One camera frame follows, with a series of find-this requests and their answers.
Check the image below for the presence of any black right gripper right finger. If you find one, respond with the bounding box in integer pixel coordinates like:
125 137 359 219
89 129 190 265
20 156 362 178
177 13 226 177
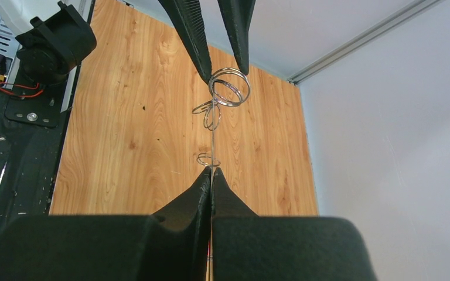
212 169 377 280

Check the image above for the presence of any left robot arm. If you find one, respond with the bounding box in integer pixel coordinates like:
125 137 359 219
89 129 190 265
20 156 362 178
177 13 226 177
0 1 255 85

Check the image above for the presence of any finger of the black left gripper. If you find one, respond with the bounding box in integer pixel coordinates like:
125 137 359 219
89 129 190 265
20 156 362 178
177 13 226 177
217 0 255 75
159 0 212 83

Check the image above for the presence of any large split keyring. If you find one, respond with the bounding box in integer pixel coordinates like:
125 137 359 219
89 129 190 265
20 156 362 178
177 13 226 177
208 67 252 107

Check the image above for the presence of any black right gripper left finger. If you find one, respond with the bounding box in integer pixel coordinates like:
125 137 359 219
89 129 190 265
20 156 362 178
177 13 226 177
0 167 212 280

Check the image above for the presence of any metal key organizer plate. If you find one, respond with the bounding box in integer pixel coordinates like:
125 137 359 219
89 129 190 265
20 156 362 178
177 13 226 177
210 98 216 182

